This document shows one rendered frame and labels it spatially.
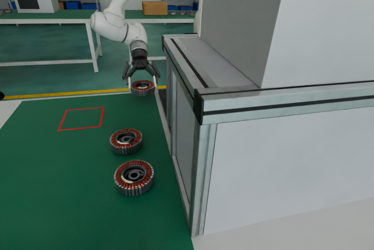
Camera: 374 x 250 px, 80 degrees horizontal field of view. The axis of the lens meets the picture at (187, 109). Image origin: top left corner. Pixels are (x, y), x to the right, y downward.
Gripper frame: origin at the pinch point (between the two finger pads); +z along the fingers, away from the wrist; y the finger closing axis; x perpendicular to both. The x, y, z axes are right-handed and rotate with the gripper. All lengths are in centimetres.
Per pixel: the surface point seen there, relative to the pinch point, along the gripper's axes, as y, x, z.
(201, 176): -7, 44, 54
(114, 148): 11.9, 13.8, 34.6
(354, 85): -36, 59, 46
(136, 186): 6, 23, 50
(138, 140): 3.9, 14.1, 32.9
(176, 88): -6.9, 38.7, 29.6
